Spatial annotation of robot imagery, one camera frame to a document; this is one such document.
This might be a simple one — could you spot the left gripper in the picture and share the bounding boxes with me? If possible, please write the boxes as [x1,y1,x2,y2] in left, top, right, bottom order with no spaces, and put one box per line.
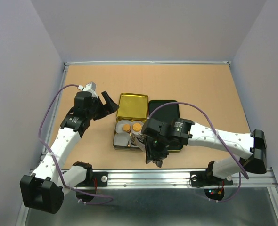
[87,91,119,120]

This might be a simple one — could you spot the orange shell cookie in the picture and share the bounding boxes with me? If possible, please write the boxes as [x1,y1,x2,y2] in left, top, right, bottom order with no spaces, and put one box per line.
[122,124,131,133]

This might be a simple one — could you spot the metal tongs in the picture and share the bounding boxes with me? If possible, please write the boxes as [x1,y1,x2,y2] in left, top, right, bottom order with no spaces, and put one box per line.
[129,133,145,152]

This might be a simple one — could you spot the gold tin lid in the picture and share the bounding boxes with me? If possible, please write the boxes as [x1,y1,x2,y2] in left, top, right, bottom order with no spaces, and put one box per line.
[117,93,149,119]

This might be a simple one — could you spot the round tan biscuit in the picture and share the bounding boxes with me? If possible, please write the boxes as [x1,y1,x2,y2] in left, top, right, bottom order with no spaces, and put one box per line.
[132,123,142,132]

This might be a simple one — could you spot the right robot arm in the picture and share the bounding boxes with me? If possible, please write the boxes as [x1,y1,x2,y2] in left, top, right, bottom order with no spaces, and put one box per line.
[141,118,267,186]

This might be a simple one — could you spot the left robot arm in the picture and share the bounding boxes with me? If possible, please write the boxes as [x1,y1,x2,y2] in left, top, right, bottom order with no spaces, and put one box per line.
[20,91,119,214]

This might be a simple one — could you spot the white paper cup back left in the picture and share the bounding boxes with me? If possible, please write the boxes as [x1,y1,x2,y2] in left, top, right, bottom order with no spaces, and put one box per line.
[115,120,131,133]

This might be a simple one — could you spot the white paper cup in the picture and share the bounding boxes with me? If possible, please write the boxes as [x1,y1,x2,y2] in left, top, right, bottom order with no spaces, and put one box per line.
[115,120,131,133]
[131,121,144,134]
[114,133,130,147]
[129,134,141,147]

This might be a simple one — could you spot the gold cookie tin base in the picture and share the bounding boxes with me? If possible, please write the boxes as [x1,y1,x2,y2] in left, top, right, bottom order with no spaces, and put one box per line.
[113,117,147,151]

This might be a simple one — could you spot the white paper cup front right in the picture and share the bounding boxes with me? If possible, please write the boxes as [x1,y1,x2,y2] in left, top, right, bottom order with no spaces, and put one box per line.
[129,134,141,147]

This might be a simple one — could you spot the white paper cup front left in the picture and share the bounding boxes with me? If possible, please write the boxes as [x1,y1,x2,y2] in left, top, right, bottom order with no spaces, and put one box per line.
[114,133,130,147]

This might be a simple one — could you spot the white paper cup back right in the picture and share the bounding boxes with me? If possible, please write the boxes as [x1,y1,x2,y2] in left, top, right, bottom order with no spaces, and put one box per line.
[131,121,144,134]

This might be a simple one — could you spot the black tray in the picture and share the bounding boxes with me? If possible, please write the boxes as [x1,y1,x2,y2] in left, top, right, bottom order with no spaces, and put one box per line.
[146,100,183,152]

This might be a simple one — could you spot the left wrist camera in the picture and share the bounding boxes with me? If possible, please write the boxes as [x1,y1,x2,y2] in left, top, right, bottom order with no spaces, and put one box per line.
[77,82,96,93]

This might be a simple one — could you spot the aluminium front rail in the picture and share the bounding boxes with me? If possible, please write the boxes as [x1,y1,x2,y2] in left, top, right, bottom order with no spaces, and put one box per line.
[93,169,278,189]

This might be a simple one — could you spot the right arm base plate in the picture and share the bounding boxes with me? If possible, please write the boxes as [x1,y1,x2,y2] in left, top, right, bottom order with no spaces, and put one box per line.
[190,170,233,187]

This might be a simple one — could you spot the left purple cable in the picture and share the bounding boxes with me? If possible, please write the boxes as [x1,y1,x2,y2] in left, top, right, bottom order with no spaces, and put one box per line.
[38,84,114,206]

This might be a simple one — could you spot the purple cable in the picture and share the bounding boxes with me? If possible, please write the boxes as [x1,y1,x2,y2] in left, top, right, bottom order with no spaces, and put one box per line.
[38,84,114,206]
[148,101,250,203]

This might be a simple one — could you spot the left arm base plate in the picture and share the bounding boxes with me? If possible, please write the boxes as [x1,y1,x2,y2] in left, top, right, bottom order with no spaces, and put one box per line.
[75,171,108,187]

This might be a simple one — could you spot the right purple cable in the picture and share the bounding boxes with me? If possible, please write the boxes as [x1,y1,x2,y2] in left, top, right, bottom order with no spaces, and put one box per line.
[148,101,250,203]

